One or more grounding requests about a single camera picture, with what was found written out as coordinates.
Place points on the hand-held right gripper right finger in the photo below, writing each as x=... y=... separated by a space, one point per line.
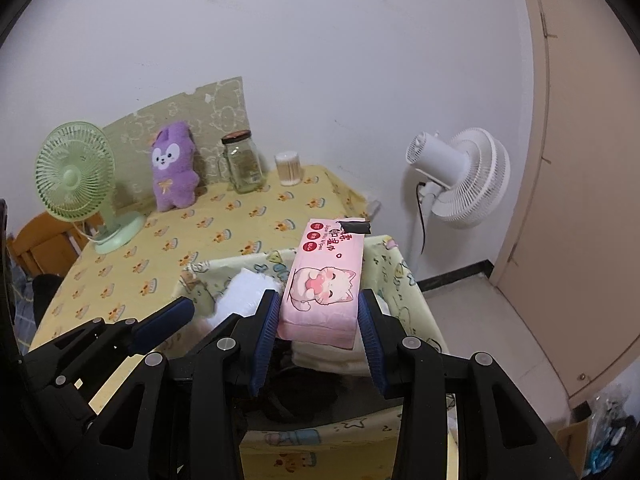
x=372 y=345

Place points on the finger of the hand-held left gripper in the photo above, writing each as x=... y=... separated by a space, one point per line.
x=160 y=327

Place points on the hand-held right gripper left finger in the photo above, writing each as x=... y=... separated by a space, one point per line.
x=262 y=342

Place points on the cream towel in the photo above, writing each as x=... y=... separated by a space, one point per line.
x=325 y=357

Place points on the white towel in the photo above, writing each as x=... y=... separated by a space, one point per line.
x=245 y=292

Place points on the black cloth bundle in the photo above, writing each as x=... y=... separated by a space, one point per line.
x=305 y=397

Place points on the pink wet wipes pack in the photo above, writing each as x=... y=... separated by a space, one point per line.
x=320 y=280

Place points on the yellow cartoon fabric storage box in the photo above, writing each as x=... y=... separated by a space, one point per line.
x=320 y=442

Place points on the yellow cake print tablecloth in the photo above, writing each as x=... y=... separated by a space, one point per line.
x=150 y=260

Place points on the blue plaid bedding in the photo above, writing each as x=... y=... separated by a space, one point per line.
x=22 y=310

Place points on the wooden chair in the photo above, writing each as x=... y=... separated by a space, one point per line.
x=45 y=245

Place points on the purple plush toy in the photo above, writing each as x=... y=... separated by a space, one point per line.
x=172 y=180

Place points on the cotton swab container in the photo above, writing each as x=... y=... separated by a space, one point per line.
x=288 y=170

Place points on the green desk fan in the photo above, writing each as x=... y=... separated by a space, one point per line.
x=70 y=177

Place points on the glass jar with black lid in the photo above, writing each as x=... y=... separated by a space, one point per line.
x=245 y=165

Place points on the white standing fan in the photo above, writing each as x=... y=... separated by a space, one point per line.
x=450 y=165

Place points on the cardboard box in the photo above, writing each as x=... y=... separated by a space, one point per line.
x=572 y=447

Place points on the beige printed board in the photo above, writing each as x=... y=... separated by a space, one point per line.
x=220 y=105

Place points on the plastic bag pile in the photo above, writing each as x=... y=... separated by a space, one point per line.
x=612 y=425

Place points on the beige door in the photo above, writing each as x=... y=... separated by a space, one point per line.
x=575 y=160

